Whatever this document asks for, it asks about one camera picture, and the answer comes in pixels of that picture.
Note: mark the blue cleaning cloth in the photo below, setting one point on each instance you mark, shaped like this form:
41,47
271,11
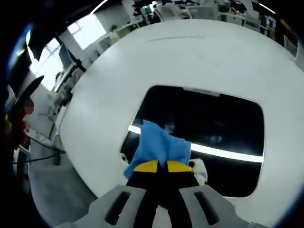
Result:
156,145

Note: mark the open silver laptop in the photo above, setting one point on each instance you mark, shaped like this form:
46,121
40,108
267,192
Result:
64,55

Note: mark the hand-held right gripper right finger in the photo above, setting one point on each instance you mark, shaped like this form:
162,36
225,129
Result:
202,206

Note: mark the green potted plant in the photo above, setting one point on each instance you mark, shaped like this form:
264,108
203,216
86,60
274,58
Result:
113,28

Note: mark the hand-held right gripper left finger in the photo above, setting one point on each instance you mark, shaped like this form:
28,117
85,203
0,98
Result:
114,204

